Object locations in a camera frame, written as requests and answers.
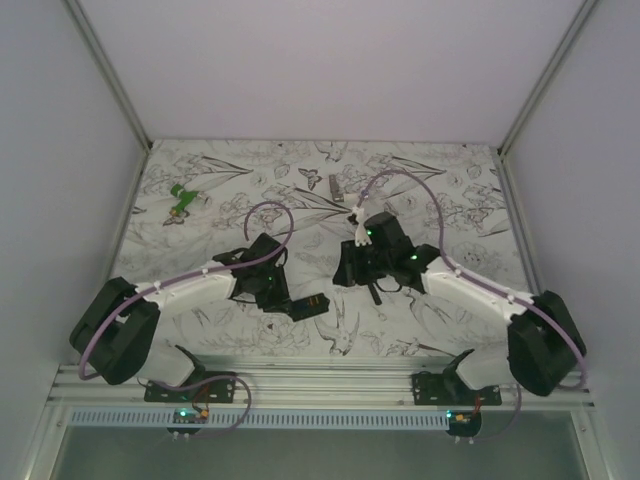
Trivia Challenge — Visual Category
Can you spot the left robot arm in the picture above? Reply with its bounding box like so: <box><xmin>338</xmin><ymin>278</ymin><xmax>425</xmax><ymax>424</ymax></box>
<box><xmin>69</xmin><ymin>234</ymin><xmax>286</xmax><ymax>402</ymax></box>

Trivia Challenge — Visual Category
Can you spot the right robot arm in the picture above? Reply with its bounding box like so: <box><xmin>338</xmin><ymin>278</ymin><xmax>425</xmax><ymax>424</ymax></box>
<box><xmin>333</xmin><ymin>208</ymin><xmax>586</xmax><ymax>405</ymax></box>

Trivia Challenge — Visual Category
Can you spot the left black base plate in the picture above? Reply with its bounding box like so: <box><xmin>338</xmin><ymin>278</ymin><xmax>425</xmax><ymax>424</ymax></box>
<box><xmin>143</xmin><ymin>371</ymin><xmax>236</xmax><ymax>404</ymax></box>

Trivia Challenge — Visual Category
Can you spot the small circuit board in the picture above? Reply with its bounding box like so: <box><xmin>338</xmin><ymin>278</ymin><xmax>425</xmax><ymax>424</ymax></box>
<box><xmin>446</xmin><ymin>411</ymin><xmax>482</xmax><ymax>438</ymax></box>
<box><xmin>167</xmin><ymin>408</ymin><xmax>208</xmax><ymax>437</ymax></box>

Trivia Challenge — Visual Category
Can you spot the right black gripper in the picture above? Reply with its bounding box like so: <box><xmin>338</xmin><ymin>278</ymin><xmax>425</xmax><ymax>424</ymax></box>
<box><xmin>333</xmin><ymin>238</ymin><xmax>392</xmax><ymax>287</ymax></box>

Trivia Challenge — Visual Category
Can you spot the grey metal bracket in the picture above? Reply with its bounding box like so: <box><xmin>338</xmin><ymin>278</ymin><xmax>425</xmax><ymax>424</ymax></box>
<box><xmin>328</xmin><ymin>174</ymin><xmax>344</xmax><ymax>203</ymax></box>

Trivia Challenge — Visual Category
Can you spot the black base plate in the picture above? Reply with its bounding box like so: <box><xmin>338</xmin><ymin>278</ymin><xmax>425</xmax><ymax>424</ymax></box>
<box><xmin>143</xmin><ymin>371</ymin><xmax>236</xmax><ymax>404</ymax></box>
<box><xmin>411</xmin><ymin>371</ymin><xmax>502</xmax><ymax>407</ymax></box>

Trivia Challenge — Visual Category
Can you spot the black fuse box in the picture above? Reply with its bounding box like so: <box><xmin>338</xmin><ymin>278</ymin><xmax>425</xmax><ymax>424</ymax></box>
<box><xmin>287</xmin><ymin>293</ymin><xmax>330</xmax><ymax>322</ymax></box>

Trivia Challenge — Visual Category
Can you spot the floral patterned table mat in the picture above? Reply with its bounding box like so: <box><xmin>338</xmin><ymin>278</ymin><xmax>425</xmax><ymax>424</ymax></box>
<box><xmin>114</xmin><ymin>140</ymin><xmax>527</xmax><ymax>358</ymax></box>

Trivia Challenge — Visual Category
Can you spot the aluminium front rail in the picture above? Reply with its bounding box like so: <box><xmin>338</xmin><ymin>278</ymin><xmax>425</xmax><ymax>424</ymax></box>
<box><xmin>47</xmin><ymin>363</ymin><xmax>596</xmax><ymax>409</ymax></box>

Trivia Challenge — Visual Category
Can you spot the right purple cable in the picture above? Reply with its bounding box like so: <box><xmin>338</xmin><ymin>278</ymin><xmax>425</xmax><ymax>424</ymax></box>
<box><xmin>358</xmin><ymin>168</ymin><xmax>589</xmax><ymax>445</ymax></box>

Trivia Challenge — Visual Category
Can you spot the black handled hammer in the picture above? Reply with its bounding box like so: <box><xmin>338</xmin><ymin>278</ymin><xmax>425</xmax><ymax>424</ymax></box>
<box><xmin>367</xmin><ymin>283</ymin><xmax>382</xmax><ymax>306</ymax></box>

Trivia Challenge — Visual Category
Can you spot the purple cable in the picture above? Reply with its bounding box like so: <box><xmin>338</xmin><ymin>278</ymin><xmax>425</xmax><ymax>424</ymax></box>
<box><xmin>358</xmin><ymin>168</ymin><xmax>589</xmax><ymax>445</ymax></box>
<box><xmin>79</xmin><ymin>200</ymin><xmax>296</xmax><ymax>442</ymax></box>

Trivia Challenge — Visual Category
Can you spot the left small circuit board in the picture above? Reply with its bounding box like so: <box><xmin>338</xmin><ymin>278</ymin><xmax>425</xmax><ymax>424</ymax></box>
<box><xmin>167</xmin><ymin>408</ymin><xmax>208</xmax><ymax>437</ymax></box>

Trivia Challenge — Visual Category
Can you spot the green plastic connector part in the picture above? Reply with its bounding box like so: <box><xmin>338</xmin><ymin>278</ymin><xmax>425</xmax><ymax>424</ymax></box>
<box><xmin>169</xmin><ymin>184</ymin><xmax>199</xmax><ymax>217</ymax></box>

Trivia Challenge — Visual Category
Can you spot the right small circuit board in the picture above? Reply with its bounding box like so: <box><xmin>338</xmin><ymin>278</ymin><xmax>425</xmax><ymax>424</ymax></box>
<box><xmin>446</xmin><ymin>411</ymin><xmax>482</xmax><ymax>438</ymax></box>

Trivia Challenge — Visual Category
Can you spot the white slotted cable duct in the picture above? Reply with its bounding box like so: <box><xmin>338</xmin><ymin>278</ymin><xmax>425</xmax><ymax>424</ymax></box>
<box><xmin>67</xmin><ymin>407</ymin><xmax>448</xmax><ymax>431</ymax></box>

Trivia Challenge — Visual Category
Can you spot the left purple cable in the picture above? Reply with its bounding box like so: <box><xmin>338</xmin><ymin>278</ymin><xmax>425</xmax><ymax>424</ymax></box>
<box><xmin>79</xmin><ymin>200</ymin><xmax>296</xmax><ymax>442</ymax></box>

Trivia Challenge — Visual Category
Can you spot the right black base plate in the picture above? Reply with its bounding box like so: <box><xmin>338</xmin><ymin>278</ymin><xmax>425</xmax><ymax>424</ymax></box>
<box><xmin>411</xmin><ymin>371</ymin><xmax>502</xmax><ymax>407</ymax></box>

